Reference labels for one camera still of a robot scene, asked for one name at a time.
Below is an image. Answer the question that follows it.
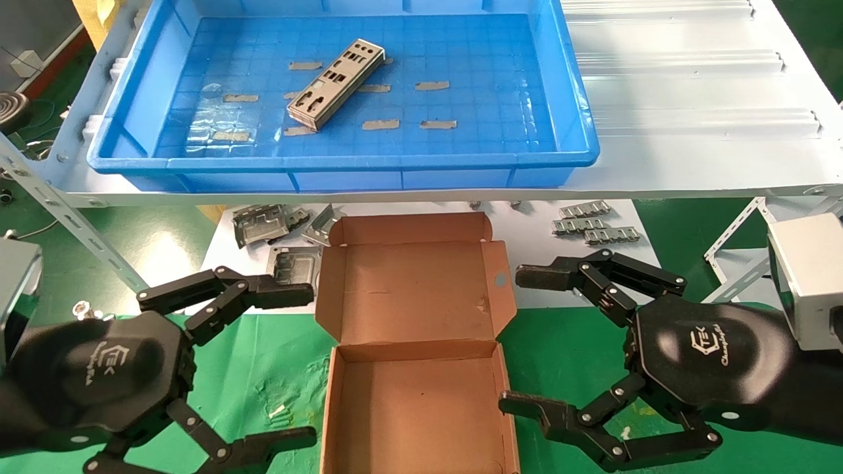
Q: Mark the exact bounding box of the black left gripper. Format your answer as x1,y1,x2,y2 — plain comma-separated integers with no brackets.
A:
20,265,319,474

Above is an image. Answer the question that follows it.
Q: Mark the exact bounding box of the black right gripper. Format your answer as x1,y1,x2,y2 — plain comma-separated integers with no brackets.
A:
499,248,801,472

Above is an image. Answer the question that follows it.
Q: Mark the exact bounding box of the open brown cardboard box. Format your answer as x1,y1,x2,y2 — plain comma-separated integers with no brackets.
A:
315,211,521,474

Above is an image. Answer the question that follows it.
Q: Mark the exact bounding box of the blue plastic tray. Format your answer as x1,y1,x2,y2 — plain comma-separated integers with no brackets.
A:
87,0,601,193

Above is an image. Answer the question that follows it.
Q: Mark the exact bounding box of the green table cloth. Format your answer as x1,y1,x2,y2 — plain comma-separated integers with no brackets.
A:
0,302,843,474

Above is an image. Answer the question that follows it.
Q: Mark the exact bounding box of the ridged metal connector strip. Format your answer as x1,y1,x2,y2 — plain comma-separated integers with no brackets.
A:
552,217,608,235
585,226,642,246
559,201,611,219

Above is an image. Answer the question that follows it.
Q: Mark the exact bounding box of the square grey metal plate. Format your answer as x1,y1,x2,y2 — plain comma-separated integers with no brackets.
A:
267,247,322,290

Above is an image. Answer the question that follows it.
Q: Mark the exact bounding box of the angled silver metal piece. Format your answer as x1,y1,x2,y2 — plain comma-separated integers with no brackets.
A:
302,203,345,248

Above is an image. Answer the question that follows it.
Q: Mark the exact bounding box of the clear tape patch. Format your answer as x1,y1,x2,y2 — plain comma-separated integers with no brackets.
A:
188,105,261,155

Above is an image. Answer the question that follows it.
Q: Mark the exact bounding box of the white ridged profile strip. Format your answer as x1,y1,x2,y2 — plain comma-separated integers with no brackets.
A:
589,107,824,139
560,0,755,20
573,49,786,76

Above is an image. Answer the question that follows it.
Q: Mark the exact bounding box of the stack of metal shield plates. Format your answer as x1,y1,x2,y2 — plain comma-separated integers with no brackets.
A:
287,39,386,132

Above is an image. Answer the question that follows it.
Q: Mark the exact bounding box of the yellow taped carton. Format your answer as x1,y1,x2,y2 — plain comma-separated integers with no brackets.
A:
71,0,122,50

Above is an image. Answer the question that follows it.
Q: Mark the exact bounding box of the white perforated angle bracket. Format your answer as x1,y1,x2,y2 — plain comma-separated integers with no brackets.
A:
703,194,843,305

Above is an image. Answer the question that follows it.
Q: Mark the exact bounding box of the perforated white shelf post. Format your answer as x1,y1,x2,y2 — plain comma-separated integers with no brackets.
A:
0,132,149,294

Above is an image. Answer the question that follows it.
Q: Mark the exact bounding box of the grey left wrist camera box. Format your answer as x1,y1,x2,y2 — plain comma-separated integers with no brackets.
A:
0,238,43,369

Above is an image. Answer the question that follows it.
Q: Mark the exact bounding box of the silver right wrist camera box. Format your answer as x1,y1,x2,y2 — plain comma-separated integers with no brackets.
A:
767,212,843,353

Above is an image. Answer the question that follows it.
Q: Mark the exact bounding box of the thin white floor cable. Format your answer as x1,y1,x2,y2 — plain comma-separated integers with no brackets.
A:
0,219,61,241

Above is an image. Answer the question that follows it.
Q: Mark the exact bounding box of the white wall box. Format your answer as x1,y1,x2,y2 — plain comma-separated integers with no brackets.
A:
10,49,43,76

